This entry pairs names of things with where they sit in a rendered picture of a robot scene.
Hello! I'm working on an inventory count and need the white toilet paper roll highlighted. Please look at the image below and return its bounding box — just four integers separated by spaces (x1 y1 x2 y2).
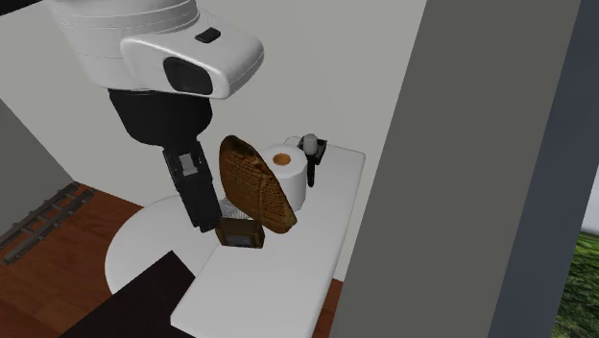
258 143 309 213

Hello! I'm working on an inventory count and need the black holder with white ball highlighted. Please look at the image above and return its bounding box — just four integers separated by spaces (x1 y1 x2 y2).
298 133 328 189

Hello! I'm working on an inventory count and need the small brown box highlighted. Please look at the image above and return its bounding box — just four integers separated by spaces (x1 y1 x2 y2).
214 216 267 251

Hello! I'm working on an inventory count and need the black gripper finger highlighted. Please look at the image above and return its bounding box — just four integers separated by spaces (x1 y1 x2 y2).
161 140 224 234

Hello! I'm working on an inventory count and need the dark wooden ladder rack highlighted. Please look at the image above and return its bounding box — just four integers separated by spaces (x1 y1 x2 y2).
0 181 97 268

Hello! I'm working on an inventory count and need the dark robot stand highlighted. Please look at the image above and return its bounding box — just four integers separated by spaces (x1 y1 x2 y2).
58 250 198 338

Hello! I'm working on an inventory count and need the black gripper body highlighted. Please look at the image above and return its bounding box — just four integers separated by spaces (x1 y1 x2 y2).
108 87 214 150

